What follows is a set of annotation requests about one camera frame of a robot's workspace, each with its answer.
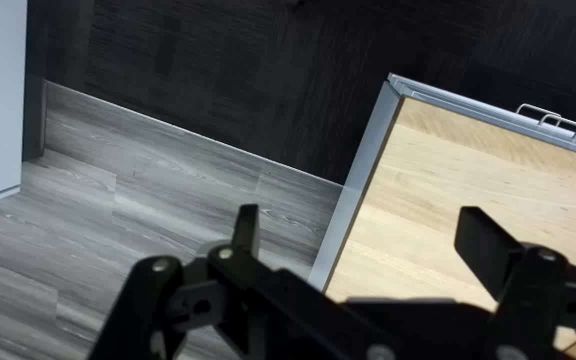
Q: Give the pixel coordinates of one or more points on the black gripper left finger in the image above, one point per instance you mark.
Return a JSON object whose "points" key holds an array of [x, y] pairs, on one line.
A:
{"points": [[168, 313]]}

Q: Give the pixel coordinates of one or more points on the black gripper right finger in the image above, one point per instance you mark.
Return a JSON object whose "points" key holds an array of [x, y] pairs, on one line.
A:
{"points": [[540, 300]]}

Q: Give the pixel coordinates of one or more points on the wooden table with metal edge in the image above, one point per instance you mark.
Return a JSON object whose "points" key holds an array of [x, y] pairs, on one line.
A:
{"points": [[369, 146]]}

